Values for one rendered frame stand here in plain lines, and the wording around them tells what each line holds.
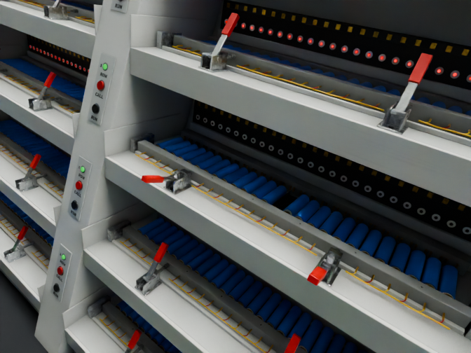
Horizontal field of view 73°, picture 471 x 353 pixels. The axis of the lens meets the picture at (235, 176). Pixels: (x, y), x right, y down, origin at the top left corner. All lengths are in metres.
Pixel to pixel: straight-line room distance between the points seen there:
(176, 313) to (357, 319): 0.30
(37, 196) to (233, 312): 0.54
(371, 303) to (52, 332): 0.68
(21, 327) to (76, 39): 0.67
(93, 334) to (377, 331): 0.58
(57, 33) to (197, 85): 0.38
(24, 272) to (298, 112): 0.78
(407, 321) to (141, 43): 0.56
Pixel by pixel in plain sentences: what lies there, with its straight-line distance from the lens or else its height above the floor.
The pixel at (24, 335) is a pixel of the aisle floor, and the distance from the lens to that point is 0.96.
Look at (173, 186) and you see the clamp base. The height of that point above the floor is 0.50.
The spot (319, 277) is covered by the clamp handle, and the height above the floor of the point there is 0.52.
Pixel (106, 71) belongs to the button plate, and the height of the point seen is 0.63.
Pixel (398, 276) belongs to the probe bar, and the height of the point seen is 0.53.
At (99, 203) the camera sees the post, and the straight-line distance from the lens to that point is 0.68.
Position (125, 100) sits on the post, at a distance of 0.62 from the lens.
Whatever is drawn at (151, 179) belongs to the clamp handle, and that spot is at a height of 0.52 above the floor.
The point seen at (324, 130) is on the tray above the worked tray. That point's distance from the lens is 0.40.
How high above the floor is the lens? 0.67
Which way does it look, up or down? 14 degrees down
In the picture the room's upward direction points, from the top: 19 degrees clockwise
